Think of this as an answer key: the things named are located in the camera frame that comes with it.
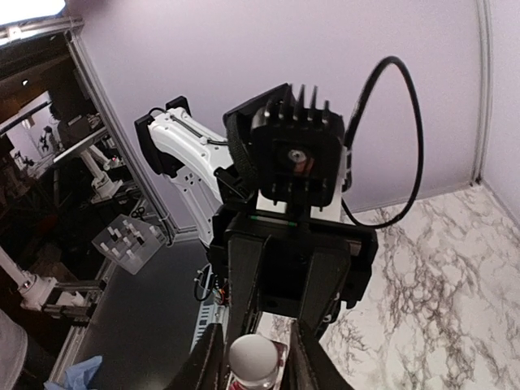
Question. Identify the aluminium corner post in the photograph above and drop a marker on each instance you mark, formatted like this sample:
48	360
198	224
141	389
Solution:
115	128
484	14

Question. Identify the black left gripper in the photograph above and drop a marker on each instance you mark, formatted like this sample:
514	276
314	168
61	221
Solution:
299	268

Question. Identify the white nail polish cap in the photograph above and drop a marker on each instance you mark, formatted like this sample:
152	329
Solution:
254	357

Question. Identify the dark red nail polish bottle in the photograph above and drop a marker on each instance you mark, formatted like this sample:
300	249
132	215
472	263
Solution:
264	378

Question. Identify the aluminium corner post right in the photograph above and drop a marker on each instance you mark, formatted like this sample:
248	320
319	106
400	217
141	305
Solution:
484	14

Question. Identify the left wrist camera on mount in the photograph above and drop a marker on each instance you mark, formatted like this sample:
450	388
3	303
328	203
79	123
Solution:
291	152

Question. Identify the blue glove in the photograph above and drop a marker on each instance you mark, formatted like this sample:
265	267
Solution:
78	376

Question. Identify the clear acrylic polish rack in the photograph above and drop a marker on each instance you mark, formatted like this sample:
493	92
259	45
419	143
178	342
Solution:
129	243

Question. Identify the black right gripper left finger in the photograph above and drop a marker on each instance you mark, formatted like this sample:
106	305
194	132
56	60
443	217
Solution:
205	365

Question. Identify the aluminium corner post left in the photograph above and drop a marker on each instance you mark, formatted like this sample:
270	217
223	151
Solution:
115	128

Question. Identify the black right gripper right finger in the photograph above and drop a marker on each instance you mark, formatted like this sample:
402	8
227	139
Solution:
310	366

